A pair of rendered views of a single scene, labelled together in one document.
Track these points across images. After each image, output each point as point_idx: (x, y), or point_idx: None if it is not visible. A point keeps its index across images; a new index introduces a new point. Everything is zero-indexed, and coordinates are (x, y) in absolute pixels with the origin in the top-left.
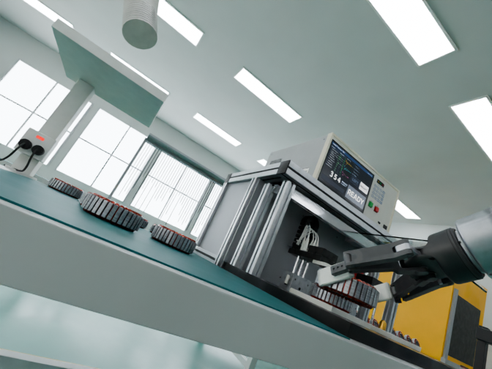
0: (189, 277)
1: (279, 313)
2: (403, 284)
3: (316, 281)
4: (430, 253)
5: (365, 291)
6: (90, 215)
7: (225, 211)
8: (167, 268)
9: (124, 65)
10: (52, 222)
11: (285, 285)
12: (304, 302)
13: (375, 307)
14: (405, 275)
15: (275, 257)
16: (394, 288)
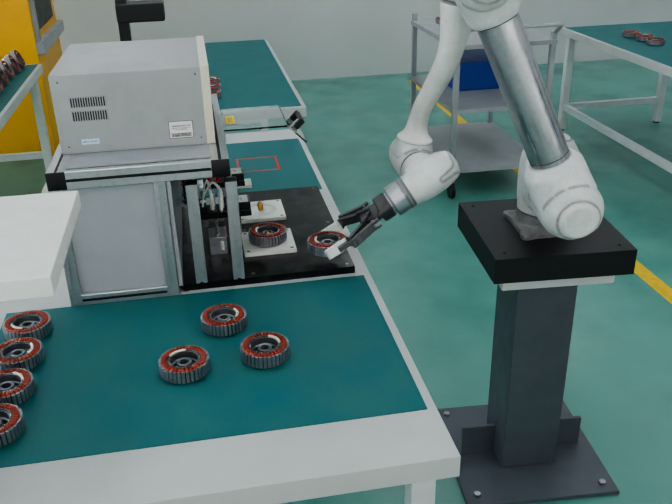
0: (394, 324)
1: (383, 301)
2: (350, 221)
3: (321, 256)
4: (382, 217)
5: None
6: (297, 360)
7: (109, 234)
8: (395, 329)
9: (68, 224)
10: (407, 351)
11: (220, 251)
12: (318, 270)
13: None
14: (353, 217)
15: (179, 230)
16: (341, 221)
